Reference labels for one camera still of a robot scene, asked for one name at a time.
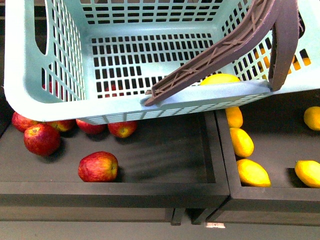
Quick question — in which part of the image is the light teal plastic basket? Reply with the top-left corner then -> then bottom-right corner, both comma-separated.
3,0 -> 320,126

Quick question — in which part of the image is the brown basket handle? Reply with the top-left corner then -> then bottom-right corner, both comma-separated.
144,0 -> 300,107

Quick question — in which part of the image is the yellow lemon top bin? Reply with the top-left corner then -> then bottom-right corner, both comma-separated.
225,106 -> 243,128

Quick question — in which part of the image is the yellow lemon bin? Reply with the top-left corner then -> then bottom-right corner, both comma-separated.
225,106 -> 243,128
229,127 -> 255,158
236,158 -> 272,188

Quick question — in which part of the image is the yellow lemon middle bin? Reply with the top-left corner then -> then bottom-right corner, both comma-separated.
229,127 -> 255,158

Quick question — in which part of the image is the red apple under basket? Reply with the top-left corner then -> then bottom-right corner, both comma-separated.
47,119 -> 76,132

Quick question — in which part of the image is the yellow lemon bottom bin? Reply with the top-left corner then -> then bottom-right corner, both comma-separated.
236,158 -> 272,188

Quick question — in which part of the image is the black lemon display bin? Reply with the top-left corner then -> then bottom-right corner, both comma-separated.
207,90 -> 320,226

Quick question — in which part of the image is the red yellow apple right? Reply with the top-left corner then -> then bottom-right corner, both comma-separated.
107,121 -> 138,138

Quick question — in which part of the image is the black apple display bin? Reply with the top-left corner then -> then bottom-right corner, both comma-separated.
0,109 -> 231,223

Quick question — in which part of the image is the red apple middle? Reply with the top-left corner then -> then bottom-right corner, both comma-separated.
75,119 -> 107,135

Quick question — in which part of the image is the red apple front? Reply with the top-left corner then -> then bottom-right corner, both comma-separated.
77,151 -> 119,183

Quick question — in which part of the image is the red apple left large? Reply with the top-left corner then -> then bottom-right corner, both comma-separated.
23,123 -> 61,157

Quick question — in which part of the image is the red apple far left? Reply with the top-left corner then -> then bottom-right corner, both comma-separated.
11,112 -> 40,133

